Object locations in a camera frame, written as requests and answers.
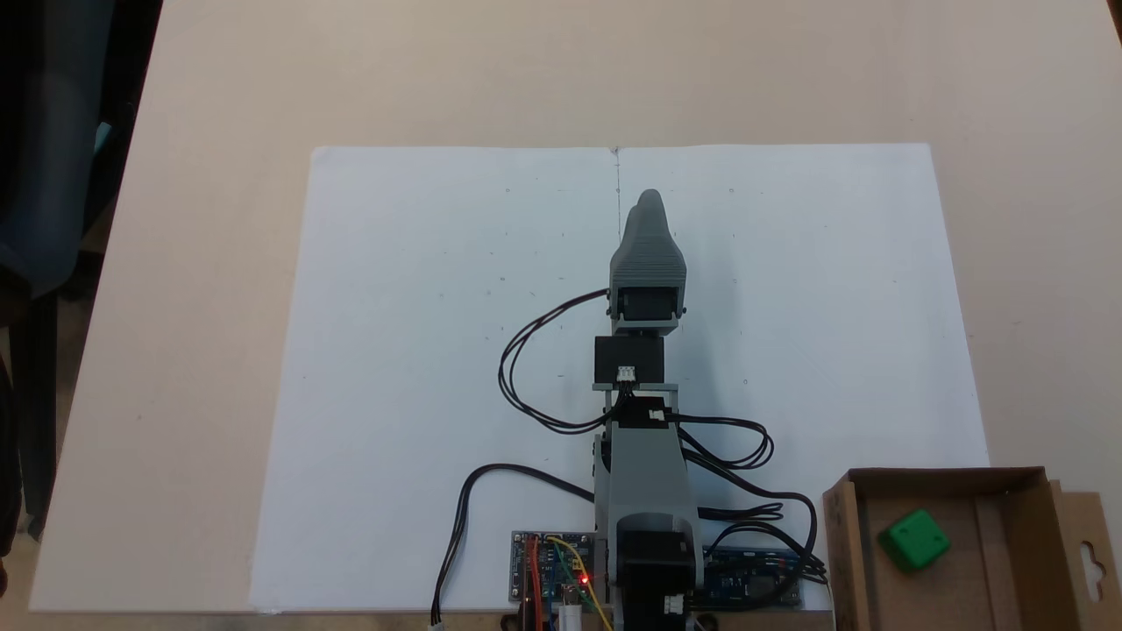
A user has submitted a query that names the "green die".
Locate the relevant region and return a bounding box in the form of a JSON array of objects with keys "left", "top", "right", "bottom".
[{"left": 877, "top": 508, "right": 953, "bottom": 574}]

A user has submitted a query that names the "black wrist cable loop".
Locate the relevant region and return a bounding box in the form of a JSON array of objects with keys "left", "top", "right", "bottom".
[{"left": 497, "top": 289, "right": 614, "bottom": 435}]

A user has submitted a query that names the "yellow wire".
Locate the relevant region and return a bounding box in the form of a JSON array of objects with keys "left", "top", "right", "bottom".
[{"left": 547, "top": 535, "right": 614, "bottom": 631}]

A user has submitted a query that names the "brown cardboard box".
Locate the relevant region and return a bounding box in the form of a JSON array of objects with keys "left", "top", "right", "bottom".
[{"left": 822, "top": 466, "right": 1122, "bottom": 631}]

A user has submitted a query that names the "orange wire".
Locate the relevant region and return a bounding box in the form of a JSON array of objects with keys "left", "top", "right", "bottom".
[{"left": 523, "top": 536, "right": 544, "bottom": 631}]

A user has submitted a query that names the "white paper sheet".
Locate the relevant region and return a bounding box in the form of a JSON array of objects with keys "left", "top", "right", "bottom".
[{"left": 248, "top": 143, "right": 991, "bottom": 614}]

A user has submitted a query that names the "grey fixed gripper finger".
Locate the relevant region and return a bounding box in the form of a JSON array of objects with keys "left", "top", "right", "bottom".
[{"left": 610, "top": 189, "right": 687, "bottom": 286}]

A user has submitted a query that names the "circuit board with coloured wires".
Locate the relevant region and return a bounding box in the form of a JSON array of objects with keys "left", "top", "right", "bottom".
[{"left": 510, "top": 530, "right": 606, "bottom": 607}]

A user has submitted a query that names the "long black cable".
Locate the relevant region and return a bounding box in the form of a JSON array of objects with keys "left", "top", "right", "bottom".
[{"left": 430, "top": 464, "right": 599, "bottom": 628}]

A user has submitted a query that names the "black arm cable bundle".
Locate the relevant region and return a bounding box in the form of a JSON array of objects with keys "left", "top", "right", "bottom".
[{"left": 666, "top": 412, "right": 830, "bottom": 585}]

